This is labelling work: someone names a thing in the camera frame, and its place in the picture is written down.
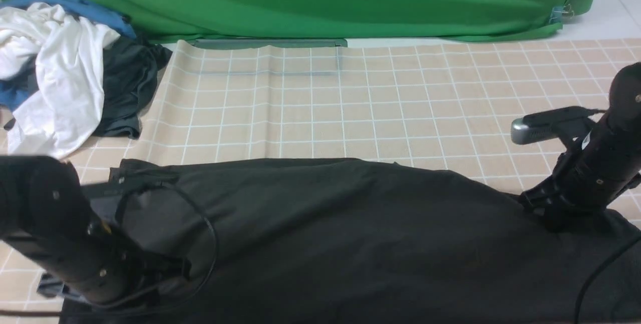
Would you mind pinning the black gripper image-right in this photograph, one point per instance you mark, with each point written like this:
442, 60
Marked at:
595, 171

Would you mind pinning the black cable image-left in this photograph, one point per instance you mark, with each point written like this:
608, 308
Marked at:
164, 220

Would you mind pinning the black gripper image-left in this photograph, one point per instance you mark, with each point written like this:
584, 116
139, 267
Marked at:
95, 264

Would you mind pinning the gray-green metal bar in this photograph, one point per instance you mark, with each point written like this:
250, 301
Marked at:
254, 43

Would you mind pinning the blue crumpled garment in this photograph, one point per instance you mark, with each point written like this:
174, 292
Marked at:
85, 11

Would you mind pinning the beige checkered tablecloth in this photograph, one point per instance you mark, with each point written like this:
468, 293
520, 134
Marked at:
441, 107

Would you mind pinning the white crumpled shirt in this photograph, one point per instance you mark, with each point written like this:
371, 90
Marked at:
67, 53

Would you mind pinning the metal binder clip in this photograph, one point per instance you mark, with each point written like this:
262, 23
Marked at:
560, 14

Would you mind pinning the dark gray long-sleeved shirt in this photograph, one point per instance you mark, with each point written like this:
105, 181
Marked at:
340, 240

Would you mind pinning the silver black wrist camera image-right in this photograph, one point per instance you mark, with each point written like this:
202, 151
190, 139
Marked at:
566, 124

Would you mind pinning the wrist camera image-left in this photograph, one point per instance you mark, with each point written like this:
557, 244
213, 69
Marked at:
109, 199

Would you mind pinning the dark gray crumpled garment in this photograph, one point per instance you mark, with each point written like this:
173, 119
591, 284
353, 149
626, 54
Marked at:
130, 80

